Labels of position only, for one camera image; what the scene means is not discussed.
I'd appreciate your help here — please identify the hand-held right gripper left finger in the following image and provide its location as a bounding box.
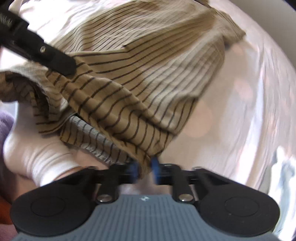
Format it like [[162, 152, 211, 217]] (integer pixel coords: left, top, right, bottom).
[[59, 162, 141, 204]]

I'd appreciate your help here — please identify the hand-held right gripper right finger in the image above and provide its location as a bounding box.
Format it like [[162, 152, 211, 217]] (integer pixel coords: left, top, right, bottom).
[[150, 157, 232, 204]]

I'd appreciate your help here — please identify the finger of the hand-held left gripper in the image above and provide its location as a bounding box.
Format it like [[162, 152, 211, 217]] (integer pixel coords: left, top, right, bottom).
[[0, 29, 77, 76]]

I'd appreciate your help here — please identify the beige striped shirt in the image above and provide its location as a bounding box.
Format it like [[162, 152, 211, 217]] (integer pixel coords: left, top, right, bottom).
[[0, 0, 247, 180]]

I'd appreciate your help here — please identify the person's purple fleece top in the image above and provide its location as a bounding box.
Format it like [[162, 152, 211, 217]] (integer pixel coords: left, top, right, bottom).
[[0, 111, 16, 204]]

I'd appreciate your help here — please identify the pink dotted bed sheet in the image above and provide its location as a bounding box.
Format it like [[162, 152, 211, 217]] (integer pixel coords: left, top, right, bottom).
[[0, 0, 296, 232]]

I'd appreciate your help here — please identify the white crumpled cloth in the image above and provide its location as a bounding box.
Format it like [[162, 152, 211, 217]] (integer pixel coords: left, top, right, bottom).
[[266, 146, 296, 237]]

